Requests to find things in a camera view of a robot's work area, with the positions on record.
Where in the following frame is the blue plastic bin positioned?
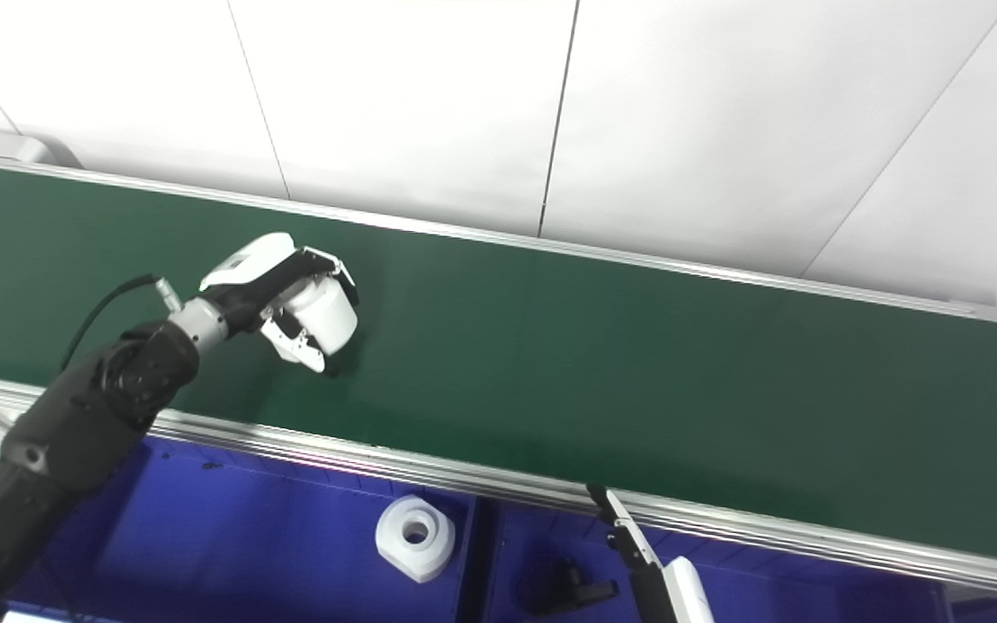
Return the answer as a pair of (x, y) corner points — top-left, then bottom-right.
(1, 433), (499, 623)
(486, 502), (997, 623)

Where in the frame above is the green conveyor belt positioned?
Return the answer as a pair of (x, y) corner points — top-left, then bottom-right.
(0, 125), (997, 607)

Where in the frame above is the white plastic part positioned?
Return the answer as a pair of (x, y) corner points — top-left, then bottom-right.
(285, 274), (359, 357)

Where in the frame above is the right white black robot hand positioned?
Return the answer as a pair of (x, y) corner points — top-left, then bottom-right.
(587, 483), (716, 623)

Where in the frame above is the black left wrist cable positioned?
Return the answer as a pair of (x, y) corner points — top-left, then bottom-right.
(59, 273), (184, 373)

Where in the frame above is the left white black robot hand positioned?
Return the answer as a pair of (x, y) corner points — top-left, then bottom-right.
(200, 232), (361, 375)

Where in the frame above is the black plastic part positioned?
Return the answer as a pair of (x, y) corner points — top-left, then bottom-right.
(518, 558), (621, 618)

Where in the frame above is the white part with hole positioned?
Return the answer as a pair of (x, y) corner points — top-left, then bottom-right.
(375, 495), (457, 584)

